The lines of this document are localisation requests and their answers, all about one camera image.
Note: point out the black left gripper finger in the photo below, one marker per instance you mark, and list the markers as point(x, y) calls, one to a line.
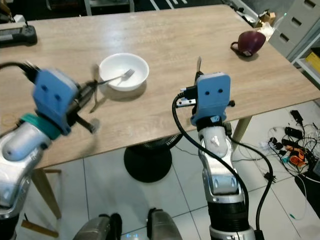
point(96, 97)

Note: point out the silver metal utensil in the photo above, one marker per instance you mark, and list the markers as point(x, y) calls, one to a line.
point(199, 64)

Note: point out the silver metal fork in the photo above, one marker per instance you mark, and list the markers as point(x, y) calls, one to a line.
point(127, 75)

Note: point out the white bowl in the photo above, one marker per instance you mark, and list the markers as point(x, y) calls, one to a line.
point(130, 85)

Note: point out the light wooden table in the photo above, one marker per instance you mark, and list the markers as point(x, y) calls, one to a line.
point(180, 35)

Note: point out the dark purple mug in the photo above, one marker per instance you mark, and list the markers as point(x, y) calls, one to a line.
point(250, 42)

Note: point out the black standing fan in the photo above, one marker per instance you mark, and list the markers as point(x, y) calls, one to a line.
point(147, 167)

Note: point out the small yellow cardboard box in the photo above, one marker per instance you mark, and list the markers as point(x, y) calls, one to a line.
point(265, 19)

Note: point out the orange green power strip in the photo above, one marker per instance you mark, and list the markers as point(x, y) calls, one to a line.
point(294, 155)

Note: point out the grey robot left leg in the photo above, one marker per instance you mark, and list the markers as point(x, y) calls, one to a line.
point(95, 230)

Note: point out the grey robot leg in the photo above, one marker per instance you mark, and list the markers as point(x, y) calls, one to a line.
point(165, 226)
point(95, 230)

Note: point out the grey robot right leg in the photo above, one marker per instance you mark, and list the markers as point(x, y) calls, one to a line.
point(165, 226)

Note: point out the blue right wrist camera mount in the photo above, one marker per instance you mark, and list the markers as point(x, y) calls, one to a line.
point(212, 95)

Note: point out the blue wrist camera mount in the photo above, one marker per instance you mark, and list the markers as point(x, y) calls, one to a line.
point(212, 95)
point(55, 95)

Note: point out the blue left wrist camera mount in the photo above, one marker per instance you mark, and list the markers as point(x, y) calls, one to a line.
point(55, 95)

